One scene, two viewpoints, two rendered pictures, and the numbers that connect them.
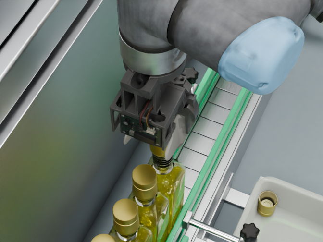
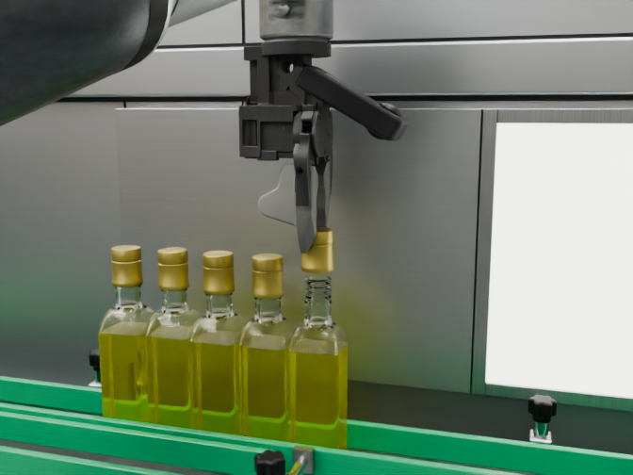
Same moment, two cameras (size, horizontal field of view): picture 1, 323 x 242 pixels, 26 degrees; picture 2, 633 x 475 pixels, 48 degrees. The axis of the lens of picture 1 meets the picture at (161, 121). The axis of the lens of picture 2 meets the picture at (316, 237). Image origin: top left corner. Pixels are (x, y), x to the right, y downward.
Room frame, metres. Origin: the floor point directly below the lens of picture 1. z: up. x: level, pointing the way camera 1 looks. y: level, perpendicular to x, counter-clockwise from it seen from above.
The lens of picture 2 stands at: (0.41, -0.74, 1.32)
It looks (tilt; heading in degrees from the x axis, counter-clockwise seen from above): 10 degrees down; 82
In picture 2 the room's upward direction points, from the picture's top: straight up
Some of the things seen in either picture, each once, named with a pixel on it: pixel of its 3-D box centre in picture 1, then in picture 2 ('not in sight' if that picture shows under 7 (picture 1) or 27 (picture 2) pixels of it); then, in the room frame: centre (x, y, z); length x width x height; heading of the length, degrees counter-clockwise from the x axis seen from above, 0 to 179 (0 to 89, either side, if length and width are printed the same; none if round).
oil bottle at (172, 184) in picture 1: (162, 199); (317, 413); (0.52, 0.00, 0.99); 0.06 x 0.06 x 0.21; 66
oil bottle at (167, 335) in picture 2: not in sight; (177, 394); (0.36, 0.07, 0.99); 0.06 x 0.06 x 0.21; 66
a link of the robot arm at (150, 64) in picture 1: (156, 41); (295, 22); (0.50, 0.01, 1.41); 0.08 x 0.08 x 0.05
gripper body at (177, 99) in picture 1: (152, 89); (289, 104); (0.49, 0.01, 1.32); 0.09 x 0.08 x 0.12; 156
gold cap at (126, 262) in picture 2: not in sight; (126, 266); (0.31, 0.10, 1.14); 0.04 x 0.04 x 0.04
